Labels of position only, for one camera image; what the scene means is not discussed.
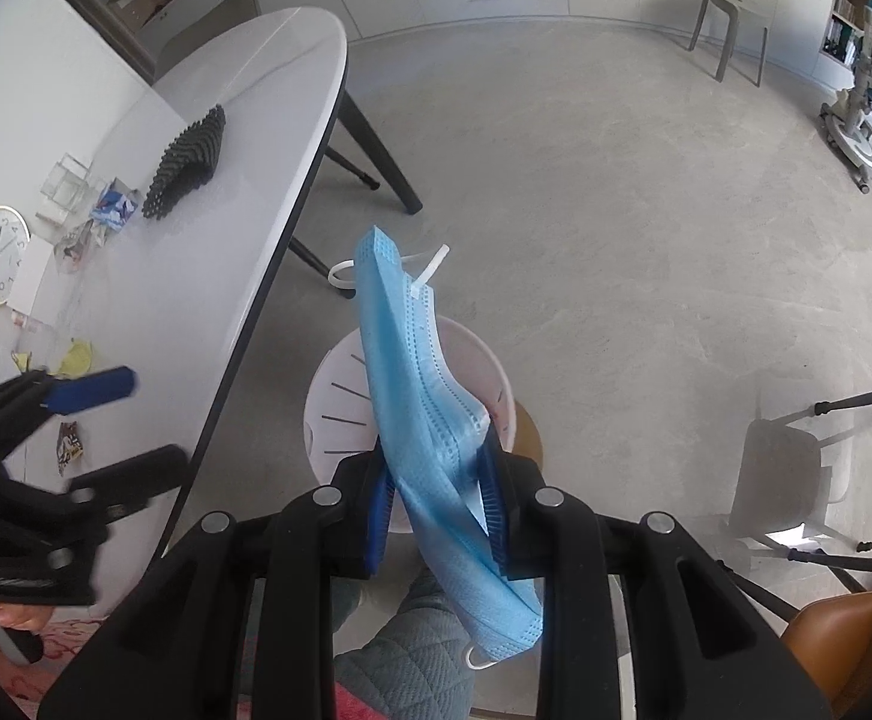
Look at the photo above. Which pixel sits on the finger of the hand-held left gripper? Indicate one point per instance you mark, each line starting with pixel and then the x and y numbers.
pixel 143 472
pixel 95 390

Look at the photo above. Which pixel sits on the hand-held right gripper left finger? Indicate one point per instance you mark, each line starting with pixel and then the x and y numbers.
pixel 376 517

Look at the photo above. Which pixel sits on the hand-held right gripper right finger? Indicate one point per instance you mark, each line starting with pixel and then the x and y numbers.
pixel 492 517

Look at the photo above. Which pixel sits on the printed snack wrapper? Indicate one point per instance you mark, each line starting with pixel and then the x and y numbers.
pixel 70 448

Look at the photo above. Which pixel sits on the white plastic bin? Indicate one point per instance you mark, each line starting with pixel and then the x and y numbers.
pixel 338 420

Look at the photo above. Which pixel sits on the blue face mask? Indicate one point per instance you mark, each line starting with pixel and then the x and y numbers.
pixel 413 390

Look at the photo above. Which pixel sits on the clear printed plastic wrapper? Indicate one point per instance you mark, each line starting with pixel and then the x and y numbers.
pixel 75 249

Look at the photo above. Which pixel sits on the blue printed paper box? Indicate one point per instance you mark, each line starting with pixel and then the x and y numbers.
pixel 115 210

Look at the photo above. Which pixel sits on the black foam mesh sleeve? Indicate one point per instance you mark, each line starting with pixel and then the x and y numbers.
pixel 185 165

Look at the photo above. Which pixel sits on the person's left hand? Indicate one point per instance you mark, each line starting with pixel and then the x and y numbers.
pixel 20 616

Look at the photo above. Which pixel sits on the small yellow object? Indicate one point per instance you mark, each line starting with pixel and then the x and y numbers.
pixel 25 360

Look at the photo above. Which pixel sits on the pink patterned rug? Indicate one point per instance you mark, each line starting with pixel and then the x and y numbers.
pixel 69 634

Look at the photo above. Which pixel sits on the white card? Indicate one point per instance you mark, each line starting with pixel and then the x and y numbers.
pixel 35 277

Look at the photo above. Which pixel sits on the person's quilted trouser leg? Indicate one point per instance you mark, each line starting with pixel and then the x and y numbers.
pixel 406 645

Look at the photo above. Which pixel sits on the clear glass mug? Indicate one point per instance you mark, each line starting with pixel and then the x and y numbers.
pixel 69 184

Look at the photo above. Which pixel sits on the grey chair with black legs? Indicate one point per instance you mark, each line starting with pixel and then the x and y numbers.
pixel 784 472

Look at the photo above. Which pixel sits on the black table base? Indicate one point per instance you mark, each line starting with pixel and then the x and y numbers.
pixel 380 157

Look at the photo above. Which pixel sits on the grey upholstered chair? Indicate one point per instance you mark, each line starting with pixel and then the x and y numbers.
pixel 211 30

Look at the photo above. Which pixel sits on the brown leather chair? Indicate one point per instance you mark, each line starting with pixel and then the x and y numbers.
pixel 856 645

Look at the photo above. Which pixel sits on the grey exercise machine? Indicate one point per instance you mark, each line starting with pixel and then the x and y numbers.
pixel 867 142

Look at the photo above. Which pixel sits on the grey stool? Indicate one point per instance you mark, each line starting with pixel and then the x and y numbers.
pixel 736 4

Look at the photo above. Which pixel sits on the bookshelf with books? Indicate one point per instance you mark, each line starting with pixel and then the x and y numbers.
pixel 844 11

